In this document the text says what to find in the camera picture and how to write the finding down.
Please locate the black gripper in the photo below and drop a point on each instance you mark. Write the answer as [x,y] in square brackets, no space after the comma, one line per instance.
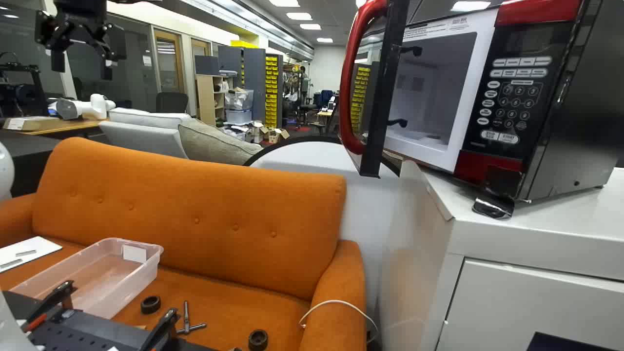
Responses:
[80,27]

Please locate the black ribbed plastic nut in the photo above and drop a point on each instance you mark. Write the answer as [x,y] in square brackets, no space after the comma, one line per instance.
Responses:
[151,306]
[258,341]

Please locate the cardboard box on desk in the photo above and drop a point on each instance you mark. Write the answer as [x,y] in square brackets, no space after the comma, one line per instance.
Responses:
[30,124]

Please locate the clear plastic storage box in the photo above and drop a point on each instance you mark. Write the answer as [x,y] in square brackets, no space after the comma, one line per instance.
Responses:
[98,274]

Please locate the white upholstered seat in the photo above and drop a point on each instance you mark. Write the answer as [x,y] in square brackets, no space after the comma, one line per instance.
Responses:
[143,134]

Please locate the black office chair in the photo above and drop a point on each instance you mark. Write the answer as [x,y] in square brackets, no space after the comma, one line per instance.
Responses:
[172,103]

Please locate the wooden shelf unit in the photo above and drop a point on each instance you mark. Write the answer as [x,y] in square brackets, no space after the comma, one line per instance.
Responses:
[207,99]

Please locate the beige grey cushion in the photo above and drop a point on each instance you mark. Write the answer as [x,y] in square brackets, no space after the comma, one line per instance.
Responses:
[215,146]

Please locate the yellow and black banner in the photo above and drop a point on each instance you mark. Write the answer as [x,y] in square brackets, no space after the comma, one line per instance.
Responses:
[272,91]

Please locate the white paper sheet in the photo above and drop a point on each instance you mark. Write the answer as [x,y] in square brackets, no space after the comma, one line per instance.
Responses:
[26,251]

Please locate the orange fabric sofa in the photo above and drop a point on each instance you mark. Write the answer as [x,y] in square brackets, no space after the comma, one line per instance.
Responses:
[215,222]

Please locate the white round table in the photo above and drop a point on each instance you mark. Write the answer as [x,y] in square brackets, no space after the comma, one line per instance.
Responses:
[305,157]

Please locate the black clamp lever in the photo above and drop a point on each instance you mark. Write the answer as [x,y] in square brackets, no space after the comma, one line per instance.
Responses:
[160,327]

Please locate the grey metal cross wrench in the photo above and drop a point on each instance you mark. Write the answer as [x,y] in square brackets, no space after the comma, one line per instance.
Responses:
[188,323]

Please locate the black vertical pole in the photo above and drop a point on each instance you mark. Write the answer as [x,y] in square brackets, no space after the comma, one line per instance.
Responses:
[385,91]

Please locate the red and black microwave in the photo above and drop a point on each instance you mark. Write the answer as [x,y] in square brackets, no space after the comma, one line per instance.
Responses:
[519,99]

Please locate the white cabinet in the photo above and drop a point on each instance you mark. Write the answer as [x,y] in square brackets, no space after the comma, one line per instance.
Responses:
[519,274]

